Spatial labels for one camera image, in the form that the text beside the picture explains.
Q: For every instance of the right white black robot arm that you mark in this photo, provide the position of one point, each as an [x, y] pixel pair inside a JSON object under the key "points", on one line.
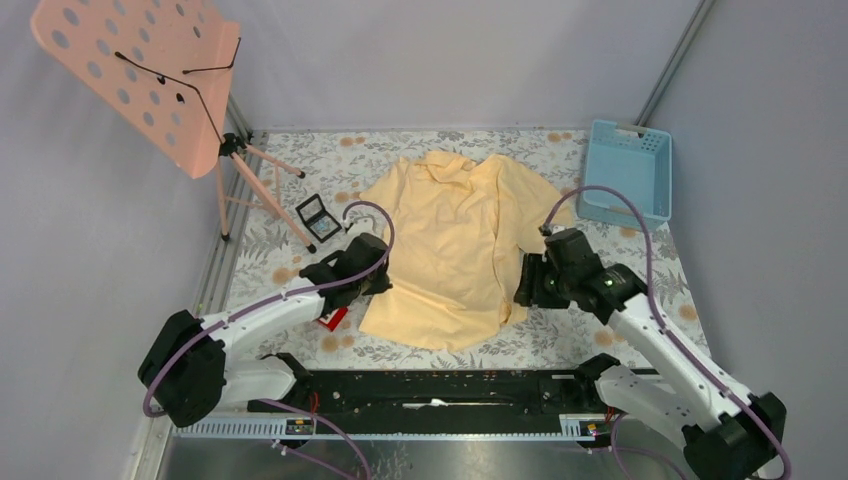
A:
{"points": [[724, 430]]}

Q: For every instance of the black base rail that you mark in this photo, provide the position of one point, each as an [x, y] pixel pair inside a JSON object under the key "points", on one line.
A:
{"points": [[524, 391]]}

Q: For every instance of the red box with white squares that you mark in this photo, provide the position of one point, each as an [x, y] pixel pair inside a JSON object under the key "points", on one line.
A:
{"points": [[332, 320]]}

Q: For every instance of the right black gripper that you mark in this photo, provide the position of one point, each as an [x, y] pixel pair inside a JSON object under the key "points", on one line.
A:
{"points": [[530, 290]]}

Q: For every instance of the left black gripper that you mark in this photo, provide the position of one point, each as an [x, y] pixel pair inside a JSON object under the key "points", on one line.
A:
{"points": [[381, 285]]}

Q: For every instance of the pink perforated music stand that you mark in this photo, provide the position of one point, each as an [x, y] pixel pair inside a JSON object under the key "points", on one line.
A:
{"points": [[167, 68]]}

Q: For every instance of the floral patterned table mat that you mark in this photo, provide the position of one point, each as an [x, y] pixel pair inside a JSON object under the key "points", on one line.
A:
{"points": [[339, 166]]}

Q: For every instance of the light blue plastic basket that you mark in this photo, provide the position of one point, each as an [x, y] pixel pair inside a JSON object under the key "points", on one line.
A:
{"points": [[636, 162]]}

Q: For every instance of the black open brooch case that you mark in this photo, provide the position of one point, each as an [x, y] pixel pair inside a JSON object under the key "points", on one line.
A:
{"points": [[317, 219]]}

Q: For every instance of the yellow shirt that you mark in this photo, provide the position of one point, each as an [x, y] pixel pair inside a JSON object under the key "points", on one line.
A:
{"points": [[462, 228]]}

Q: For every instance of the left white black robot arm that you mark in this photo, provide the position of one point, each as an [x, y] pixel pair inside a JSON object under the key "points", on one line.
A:
{"points": [[196, 365]]}

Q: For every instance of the grey slotted cable duct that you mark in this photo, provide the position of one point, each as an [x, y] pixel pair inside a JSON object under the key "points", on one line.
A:
{"points": [[302, 429]]}

